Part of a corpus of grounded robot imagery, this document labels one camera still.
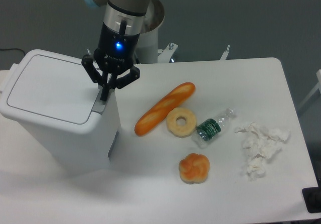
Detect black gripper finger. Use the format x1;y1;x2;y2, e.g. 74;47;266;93
100;66;140;101
81;54;106;87

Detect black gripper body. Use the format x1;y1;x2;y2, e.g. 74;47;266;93
94;24;139;75

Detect white plastic trash can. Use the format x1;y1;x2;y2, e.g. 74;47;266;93
1;49;120;173

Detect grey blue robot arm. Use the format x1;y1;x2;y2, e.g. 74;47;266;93
81;0;150;101

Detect orange baguette bread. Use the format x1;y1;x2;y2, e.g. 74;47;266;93
134;82;196;137

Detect clear bottle green label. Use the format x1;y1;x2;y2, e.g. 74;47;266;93
192;108;236;149

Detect braided round bread roll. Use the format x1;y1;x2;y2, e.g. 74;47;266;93
179;153;210;184

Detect crumpled white tissue paper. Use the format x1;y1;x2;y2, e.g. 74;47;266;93
235;122;291;181

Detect black device at edge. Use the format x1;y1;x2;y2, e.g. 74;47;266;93
302;187;320;213

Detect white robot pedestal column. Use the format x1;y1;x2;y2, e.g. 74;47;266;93
135;0;165;64

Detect pale ring donut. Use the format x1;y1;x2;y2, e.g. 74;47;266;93
166;107;197;138

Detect black cable on floor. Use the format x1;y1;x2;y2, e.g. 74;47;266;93
0;48;25;54

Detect white frame at right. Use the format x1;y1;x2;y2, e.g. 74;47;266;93
296;69;320;118

